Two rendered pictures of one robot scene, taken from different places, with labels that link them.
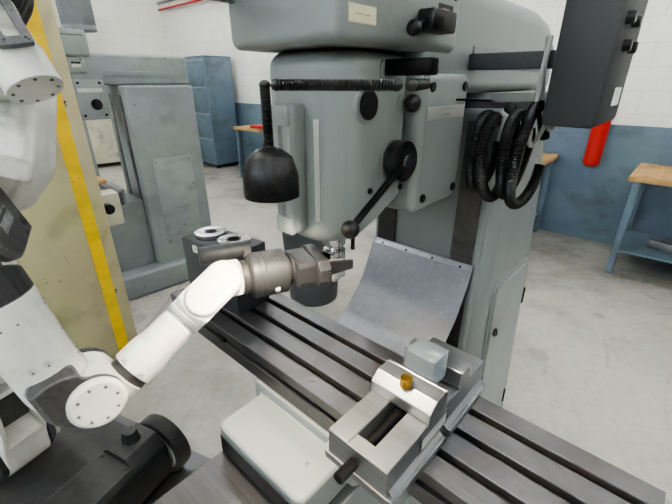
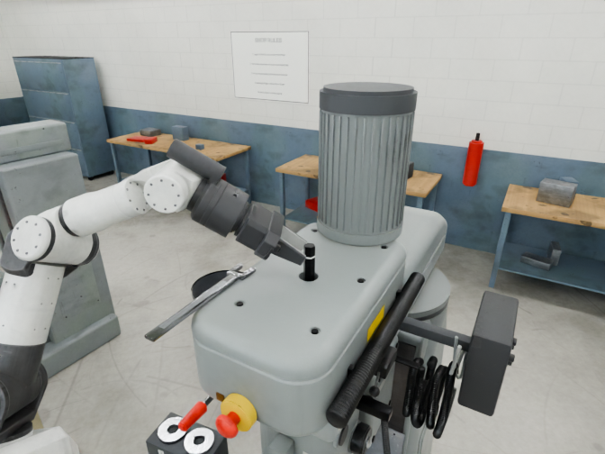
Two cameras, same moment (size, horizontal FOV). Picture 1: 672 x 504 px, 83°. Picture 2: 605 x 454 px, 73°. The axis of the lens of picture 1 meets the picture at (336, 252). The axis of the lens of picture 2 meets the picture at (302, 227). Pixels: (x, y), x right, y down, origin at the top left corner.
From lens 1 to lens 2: 0.74 m
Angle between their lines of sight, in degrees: 11
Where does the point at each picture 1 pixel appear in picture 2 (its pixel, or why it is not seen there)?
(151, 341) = not seen: outside the picture
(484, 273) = (413, 436)
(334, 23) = (329, 438)
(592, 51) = (489, 378)
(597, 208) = (477, 222)
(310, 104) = (300, 442)
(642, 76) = (505, 109)
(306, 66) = not seen: hidden behind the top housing
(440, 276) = (378, 440)
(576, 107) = (481, 404)
